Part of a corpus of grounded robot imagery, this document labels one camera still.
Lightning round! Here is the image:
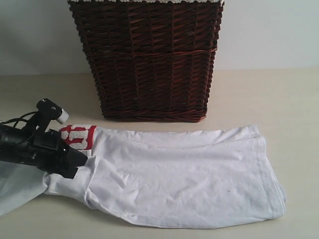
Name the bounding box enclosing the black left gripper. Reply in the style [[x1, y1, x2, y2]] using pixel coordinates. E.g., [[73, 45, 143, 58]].
[[27, 130, 88, 179]]

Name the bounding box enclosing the white t-shirt with red lettering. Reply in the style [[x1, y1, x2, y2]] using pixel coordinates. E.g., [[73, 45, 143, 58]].
[[0, 124, 286, 229]]

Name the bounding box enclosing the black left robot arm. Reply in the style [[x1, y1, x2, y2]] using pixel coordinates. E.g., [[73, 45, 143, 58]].
[[0, 124, 88, 179]]

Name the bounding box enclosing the dark brown wicker basket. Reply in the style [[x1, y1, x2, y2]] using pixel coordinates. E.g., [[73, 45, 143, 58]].
[[68, 0, 224, 122]]

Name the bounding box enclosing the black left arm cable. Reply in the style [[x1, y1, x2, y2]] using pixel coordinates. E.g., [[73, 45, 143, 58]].
[[0, 112, 38, 127]]

